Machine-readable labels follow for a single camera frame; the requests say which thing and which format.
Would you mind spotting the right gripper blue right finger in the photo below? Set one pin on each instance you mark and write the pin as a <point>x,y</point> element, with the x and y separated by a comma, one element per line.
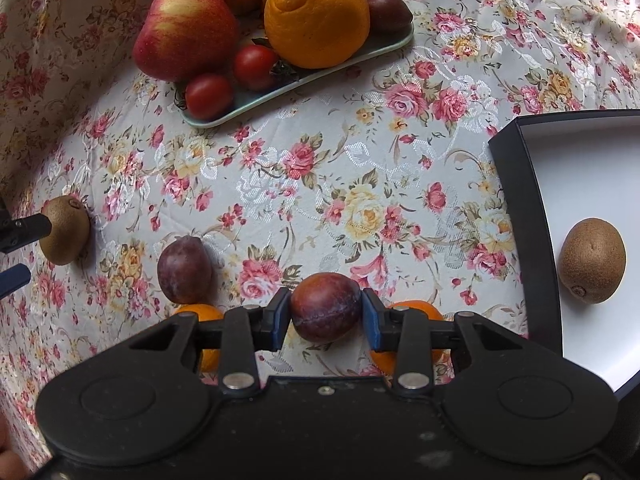
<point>377,322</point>

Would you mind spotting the light green tray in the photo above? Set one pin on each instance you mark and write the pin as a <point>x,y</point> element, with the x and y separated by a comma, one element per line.
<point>244,100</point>

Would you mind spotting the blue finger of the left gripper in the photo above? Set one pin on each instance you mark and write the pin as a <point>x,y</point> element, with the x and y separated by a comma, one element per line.
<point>17,233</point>
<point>13,279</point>

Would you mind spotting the cherry tomato tray middle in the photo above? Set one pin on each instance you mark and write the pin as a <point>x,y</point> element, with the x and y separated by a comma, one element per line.
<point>252,66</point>

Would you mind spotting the dark plum tray right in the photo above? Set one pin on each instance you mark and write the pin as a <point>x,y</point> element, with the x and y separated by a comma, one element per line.
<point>389,16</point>

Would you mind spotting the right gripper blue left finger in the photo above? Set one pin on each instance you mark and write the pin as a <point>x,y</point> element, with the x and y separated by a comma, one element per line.
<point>275,319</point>

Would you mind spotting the small mandarin orange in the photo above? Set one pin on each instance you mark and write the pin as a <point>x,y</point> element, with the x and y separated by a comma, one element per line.
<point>210,355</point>

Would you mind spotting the large orange with stem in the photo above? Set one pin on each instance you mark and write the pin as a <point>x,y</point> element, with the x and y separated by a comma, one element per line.
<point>316,34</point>

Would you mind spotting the cherry tomato tray front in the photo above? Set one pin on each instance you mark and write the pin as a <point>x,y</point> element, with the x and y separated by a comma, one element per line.
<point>209,96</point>

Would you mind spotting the floral tablecloth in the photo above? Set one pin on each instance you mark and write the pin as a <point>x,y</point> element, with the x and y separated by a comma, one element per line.
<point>381,171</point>

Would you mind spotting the cherry tomato tray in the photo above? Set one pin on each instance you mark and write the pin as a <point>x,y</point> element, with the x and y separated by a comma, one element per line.
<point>252,66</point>
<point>209,96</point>

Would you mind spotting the brown kiwi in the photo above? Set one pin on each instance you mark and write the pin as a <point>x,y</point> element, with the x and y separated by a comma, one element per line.
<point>70,229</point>
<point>592,260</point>

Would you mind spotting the dark plum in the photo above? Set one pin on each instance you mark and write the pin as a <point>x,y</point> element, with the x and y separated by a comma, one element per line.
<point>184,271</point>
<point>325,307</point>

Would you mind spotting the red apple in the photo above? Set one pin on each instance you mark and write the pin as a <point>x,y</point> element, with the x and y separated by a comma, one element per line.
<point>181,38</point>

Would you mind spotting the white box with dark rim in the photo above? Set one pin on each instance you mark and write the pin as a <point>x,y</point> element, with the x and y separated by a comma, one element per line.
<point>571,184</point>

